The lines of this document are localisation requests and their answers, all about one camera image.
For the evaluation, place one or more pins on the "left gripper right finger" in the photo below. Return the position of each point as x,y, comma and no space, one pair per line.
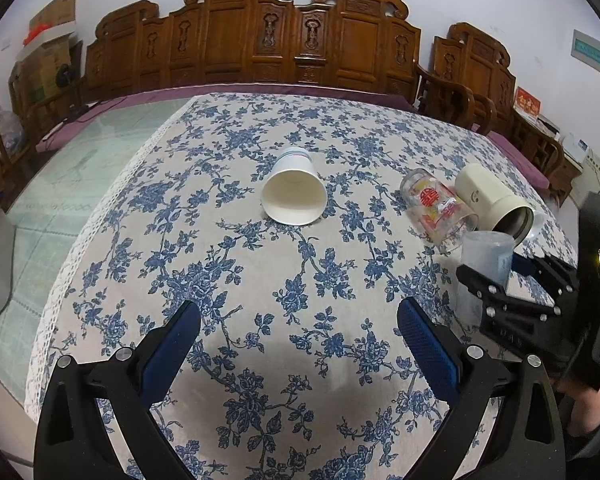
526,440

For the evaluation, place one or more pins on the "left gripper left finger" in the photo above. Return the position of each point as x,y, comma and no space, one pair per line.
72,441

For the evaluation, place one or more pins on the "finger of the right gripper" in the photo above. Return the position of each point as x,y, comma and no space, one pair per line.
480,299
553,274

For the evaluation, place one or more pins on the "glass cup red print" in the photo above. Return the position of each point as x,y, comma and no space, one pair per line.
436,210

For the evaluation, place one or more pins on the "white paper cup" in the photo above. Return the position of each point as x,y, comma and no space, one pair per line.
293,194

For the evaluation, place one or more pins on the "person's right hand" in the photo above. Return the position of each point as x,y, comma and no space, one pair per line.
585,414

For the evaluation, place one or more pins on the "cream thermos tumbler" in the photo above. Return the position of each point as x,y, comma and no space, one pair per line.
498,208

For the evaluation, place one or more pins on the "purple armchair cushion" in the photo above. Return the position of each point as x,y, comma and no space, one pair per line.
532,174

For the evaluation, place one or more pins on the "wooden side table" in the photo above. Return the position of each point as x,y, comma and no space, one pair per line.
546,154

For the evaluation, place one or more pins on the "white box device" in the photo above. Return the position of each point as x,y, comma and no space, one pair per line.
575,147

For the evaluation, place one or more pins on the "red calendar card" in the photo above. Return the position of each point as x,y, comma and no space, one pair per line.
527,103

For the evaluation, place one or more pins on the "carved wooden armchair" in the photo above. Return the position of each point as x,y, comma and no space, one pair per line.
471,57

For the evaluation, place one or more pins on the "blue floral tablecloth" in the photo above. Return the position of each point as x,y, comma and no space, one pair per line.
299,371

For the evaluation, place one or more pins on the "large cardboard box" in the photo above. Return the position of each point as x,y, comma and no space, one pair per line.
44,73

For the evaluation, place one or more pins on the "carved wooden sofa bench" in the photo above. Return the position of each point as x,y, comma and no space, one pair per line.
362,45

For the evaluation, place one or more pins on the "top cardboard box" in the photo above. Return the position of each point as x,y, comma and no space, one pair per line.
55,13

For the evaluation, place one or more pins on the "white wall cabinet panel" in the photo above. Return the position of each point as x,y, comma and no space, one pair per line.
589,179

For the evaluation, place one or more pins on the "grey wall electrical panel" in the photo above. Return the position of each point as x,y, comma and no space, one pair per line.
586,49

